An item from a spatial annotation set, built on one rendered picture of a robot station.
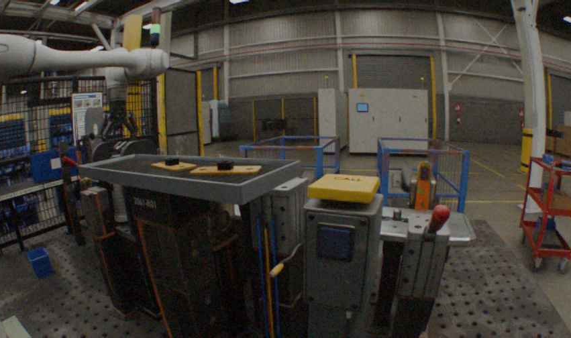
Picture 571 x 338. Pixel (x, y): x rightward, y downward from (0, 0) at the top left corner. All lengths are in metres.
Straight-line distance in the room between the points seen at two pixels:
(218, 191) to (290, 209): 0.22
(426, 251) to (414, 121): 8.18
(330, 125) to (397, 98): 2.18
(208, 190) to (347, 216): 0.13
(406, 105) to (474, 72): 8.09
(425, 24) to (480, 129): 6.15
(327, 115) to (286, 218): 8.09
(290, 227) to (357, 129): 8.04
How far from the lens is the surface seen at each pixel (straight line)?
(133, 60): 1.01
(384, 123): 8.46
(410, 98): 8.56
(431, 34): 15.67
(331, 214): 0.26
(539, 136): 4.37
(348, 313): 0.31
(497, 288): 1.03
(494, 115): 16.11
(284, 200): 0.45
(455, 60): 15.66
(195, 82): 4.49
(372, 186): 0.26
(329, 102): 8.51
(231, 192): 0.26
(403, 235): 0.56
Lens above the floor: 1.22
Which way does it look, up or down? 11 degrees down
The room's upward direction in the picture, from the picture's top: 2 degrees counter-clockwise
